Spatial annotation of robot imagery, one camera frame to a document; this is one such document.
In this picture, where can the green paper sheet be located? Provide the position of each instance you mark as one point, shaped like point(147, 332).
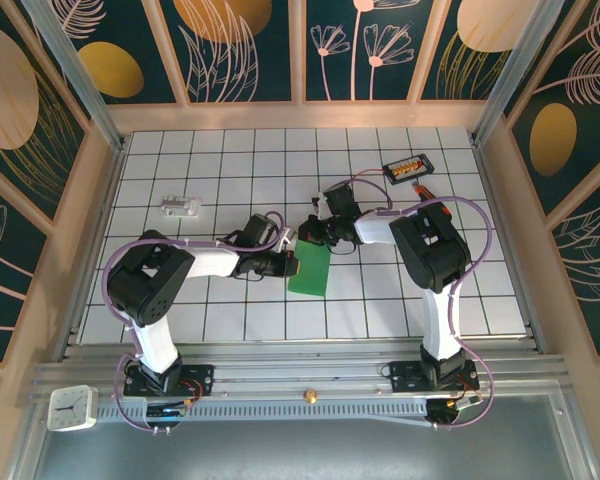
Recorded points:
point(310, 275)

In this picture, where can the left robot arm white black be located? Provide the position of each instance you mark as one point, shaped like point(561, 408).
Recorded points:
point(212, 262)

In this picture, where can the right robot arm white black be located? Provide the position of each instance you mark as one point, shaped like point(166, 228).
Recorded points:
point(375, 230)

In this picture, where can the white square clock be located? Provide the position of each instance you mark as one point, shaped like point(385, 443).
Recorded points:
point(72, 409)

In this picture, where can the black tray with gold connectors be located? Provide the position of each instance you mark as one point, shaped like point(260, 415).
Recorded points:
point(407, 170)

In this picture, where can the orange black utility knife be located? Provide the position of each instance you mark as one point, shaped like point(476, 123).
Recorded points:
point(421, 191)

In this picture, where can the small brass knob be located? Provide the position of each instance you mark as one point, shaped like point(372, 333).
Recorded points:
point(309, 396)

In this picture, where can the grey metal panel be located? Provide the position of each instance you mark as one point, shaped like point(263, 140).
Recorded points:
point(300, 450)

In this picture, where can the power wiring with connector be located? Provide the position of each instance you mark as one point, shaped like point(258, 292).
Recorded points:
point(165, 412)
point(462, 401)

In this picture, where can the white plastic bracket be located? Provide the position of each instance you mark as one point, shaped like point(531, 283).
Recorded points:
point(180, 207)

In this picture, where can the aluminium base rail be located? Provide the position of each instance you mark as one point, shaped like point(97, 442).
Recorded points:
point(300, 372)

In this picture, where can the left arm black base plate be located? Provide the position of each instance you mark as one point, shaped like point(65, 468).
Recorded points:
point(200, 380)

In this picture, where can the aluminium side rail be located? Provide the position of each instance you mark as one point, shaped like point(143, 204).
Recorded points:
point(95, 250)
point(487, 175)

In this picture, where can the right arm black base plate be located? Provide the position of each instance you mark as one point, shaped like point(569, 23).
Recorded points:
point(405, 377)

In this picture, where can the aluminium frame post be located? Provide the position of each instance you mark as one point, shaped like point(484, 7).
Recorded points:
point(514, 75)
point(79, 75)

